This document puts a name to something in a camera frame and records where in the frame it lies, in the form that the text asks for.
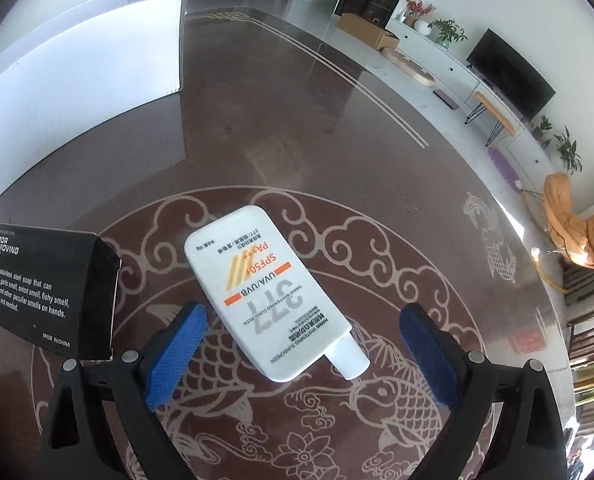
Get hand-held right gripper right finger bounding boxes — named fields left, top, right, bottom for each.
left=398, top=302, right=570, bottom=480

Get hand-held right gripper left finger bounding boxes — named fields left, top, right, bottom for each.
left=42, top=301, right=209, bottom=480

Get white sunscreen bottle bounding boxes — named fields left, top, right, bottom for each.
left=183, top=205, right=370, bottom=383

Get black cardboard box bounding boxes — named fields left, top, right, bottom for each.
left=0, top=223, right=123, bottom=361

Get brown patterned glass desktop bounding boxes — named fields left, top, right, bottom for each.
left=0, top=5, right=578, bottom=480

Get dark wooden chair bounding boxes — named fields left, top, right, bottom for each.
left=559, top=260, right=594, bottom=323

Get orange lounge chair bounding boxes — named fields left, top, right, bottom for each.
left=542, top=172, right=594, bottom=273

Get purple foam roller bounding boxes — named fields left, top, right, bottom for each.
left=487, top=146, right=522, bottom=191

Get large potted plant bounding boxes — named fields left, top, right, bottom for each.
left=554, top=127, right=582, bottom=173

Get orange top bench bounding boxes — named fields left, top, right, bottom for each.
left=466, top=91, right=520, bottom=143

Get beige oval floor mat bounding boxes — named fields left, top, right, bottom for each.
left=382, top=47, right=435, bottom=88

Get black flat television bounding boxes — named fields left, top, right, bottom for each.
left=466, top=29, right=556, bottom=120

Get white television cabinet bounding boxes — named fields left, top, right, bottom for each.
left=386, top=17, right=558, bottom=181

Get white partition board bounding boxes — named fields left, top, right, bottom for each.
left=0, top=0, right=188, bottom=221

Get green leafy potted plant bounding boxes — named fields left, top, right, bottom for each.
left=429, top=19, right=468, bottom=50

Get open cardboard box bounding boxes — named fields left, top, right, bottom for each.
left=337, top=12, right=400, bottom=51

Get red flowers in vase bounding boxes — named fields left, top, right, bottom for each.
left=404, top=0, right=435, bottom=28

